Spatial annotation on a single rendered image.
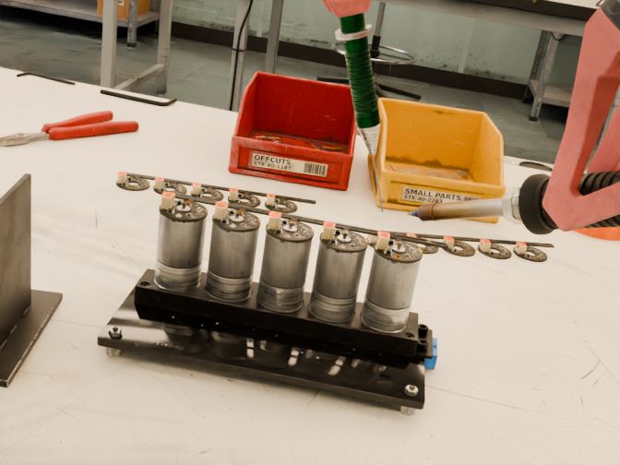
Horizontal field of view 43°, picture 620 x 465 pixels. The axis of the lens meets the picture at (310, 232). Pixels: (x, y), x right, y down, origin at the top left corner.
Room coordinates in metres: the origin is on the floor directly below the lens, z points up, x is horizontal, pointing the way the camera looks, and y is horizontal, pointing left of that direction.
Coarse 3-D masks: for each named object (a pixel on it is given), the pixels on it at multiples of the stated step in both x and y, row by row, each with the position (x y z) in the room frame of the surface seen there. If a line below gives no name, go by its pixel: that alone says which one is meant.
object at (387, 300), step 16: (384, 272) 0.35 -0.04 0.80; (400, 272) 0.35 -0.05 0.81; (416, 272) 0.36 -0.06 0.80; (368, 288) 0.36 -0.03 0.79; (384, 288) 0.35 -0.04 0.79; (400, 288) 0.35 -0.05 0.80; (368, 304) 0.36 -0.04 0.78; (384, 304) 0.35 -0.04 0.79; (400, 304) 0.35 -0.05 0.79; (368, 320) 0.35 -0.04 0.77; (384, 320) 0.35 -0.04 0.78; (400, 320) 0.35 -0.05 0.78
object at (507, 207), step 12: (516, 192) 0.31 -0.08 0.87; (432, 204) 0.34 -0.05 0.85; (444, 204) 0.33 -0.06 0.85; (456, 204) 0.33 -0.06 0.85; (468, 204) 0.32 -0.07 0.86; (480, 204) 0.32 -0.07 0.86; (492, 204) 0.31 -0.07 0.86; (504, 204) 0.31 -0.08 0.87; (516, 204) 0.30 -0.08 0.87; (420, 216) 0.34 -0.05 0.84; (432, 216) 0.34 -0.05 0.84; (444, 216) 0.33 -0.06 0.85; (456, 216) 0.33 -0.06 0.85; (468, 216) 0.32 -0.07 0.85; (480, 216) 0.32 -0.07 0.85; (492, 216) 0.31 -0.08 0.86; (504, 216) 0.30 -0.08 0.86; (516, 216) 0.30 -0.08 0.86
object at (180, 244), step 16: (160, 224) 0.36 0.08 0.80; (176, 224) 0.36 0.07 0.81; (192, 224) 0.36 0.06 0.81; (160, 240) 0.36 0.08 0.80; (176, 240) 0.36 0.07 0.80; (192, 240) 0.36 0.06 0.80; (160, 256) 0.36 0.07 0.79; (176, 256) 0.36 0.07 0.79; (192, 256) 0.36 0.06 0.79; (160, 272) 0.36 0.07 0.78; (176, 272) 0.36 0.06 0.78; (192, 272) 0.36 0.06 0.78; (176, 288) 0.36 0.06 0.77; (192, 288) 0.36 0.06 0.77
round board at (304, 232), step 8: (280, 224) 0.37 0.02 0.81; (288, 224) 0.37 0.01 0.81; (296, 224) 0.37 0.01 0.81; (304, 224) 0.38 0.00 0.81; (272, 232) 0.36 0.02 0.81; (280, 232) 0.36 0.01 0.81; (288, 232) 0.36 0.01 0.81; (296, 232) 0.36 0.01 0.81; (304, 232) 0.36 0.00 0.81; (312, 232) 0.37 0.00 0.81; (288, 240) 0.35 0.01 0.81; (296, 240) 0.36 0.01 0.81; (304, 240) 0.36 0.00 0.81
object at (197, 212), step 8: (176, 200) 0.38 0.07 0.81; (184, 200) 0.38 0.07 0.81; (160, 208) 0.37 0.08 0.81; (176, 208) 0.37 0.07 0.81; (192, 208) 0.37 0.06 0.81; (200, 208) 0.38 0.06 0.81; (168, 216) 0.36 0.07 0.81; (184, 216) 0.36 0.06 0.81; (192, 216) 0.36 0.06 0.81; (200, 216) 0.37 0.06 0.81
